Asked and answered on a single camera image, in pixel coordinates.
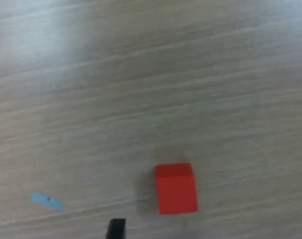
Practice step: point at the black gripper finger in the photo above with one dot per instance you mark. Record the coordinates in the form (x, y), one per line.
(116, 229)

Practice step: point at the small blue tape mark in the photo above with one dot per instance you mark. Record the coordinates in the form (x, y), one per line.
(46, 201)

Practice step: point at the red cube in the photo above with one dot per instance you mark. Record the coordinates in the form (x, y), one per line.
(176, 190)

